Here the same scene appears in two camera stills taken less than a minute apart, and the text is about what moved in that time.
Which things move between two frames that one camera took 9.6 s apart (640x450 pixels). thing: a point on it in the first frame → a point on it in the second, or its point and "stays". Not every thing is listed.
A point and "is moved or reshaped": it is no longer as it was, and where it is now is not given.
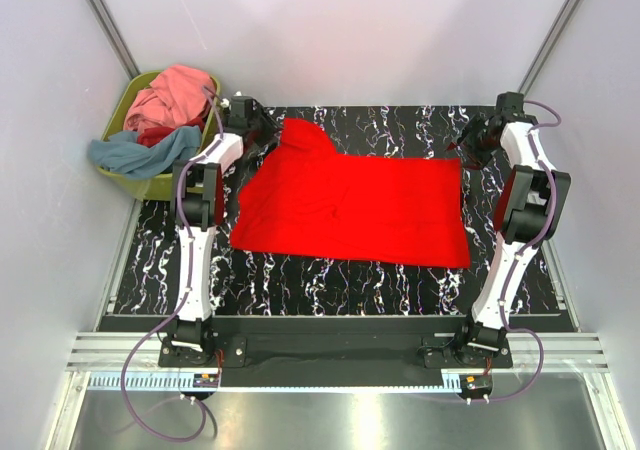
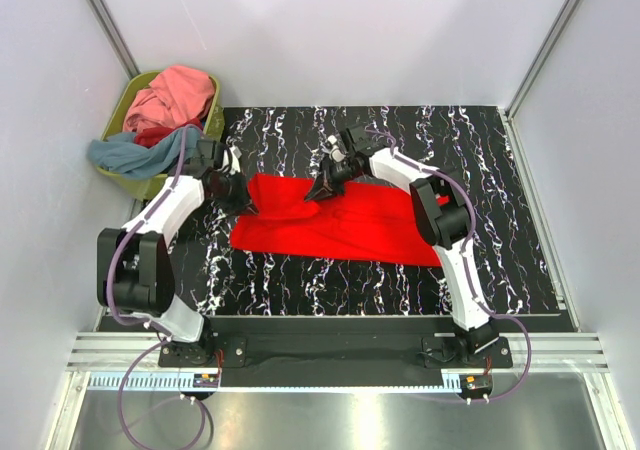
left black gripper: [270, 130] → [243, 203]
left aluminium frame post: [106, 20] stays
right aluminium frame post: [558, 31] stays
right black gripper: [475, 124] → [323, 192]
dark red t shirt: [149, 136] stays
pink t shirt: [176, 96] stays
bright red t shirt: [303, 197] is moved or reshaped
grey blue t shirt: [127, 156] stays
